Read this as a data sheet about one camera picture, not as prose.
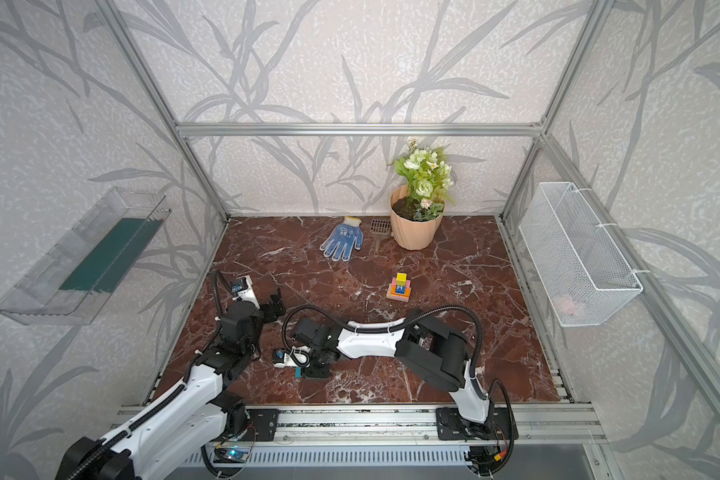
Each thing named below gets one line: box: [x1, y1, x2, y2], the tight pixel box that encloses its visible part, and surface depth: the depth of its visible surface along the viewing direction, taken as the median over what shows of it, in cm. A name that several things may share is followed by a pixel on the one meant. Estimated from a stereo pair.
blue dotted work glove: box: [319, 216, 364, 262], surface depth 114 cm
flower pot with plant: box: [389, 140, 455, 251], surface depth 99 cm
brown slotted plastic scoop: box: [370, 218, 392, 256], surface depth 117 cm
